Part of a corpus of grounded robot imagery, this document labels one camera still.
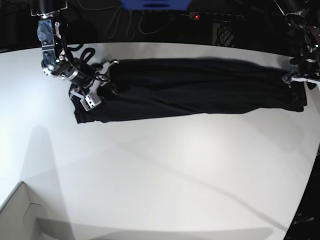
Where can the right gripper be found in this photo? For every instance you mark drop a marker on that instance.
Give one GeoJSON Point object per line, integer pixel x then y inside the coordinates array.
{"type": "Point", "coordinates": [90, 89]}

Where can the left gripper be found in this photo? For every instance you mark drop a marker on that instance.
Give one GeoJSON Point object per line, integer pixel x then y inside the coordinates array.
{"type": "Point", "coordinates": [309, 73]}

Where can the black t-shirt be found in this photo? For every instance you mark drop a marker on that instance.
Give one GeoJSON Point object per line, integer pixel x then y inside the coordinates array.
{"type": "Point", "coordinates": [158, 88]}

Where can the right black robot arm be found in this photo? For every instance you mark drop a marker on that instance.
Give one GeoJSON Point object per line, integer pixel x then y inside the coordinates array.
{"type": "Point", "coordinates": [57, 57]}

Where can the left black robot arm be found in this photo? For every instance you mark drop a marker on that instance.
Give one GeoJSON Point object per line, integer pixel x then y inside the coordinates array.
{"type": "Point", "coordinates": [303, 21]}

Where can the blue plastic bin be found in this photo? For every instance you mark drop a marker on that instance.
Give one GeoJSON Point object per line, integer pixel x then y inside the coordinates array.
{"type": "Point", "coordinates": [176, 5]}

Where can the black power strip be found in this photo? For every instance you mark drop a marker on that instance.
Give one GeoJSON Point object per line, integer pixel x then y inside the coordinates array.
{"type": "Point", "coordinates": [215, 17]}

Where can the white cardboard box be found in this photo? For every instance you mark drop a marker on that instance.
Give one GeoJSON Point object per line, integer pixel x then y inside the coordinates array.
{"type": "Point", "coordinates": [17, 217]}

